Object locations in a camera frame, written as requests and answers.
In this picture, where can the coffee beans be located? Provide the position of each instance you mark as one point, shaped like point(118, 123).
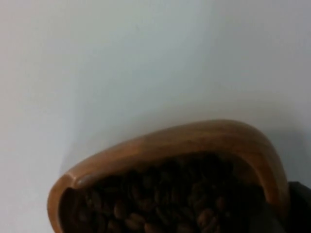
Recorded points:
point(165, 194)

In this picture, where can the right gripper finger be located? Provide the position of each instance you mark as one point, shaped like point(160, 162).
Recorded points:
point(297, 208)

